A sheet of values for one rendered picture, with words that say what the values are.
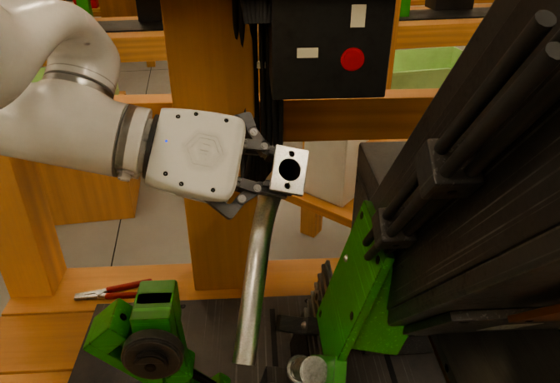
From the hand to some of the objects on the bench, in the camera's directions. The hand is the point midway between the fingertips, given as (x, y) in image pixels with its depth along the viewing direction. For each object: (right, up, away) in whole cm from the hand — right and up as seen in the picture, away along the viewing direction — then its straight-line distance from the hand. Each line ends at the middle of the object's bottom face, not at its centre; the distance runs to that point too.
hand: (280, 173), depth 57 cm
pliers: (-35, -26, +44) cm, 62 cm away
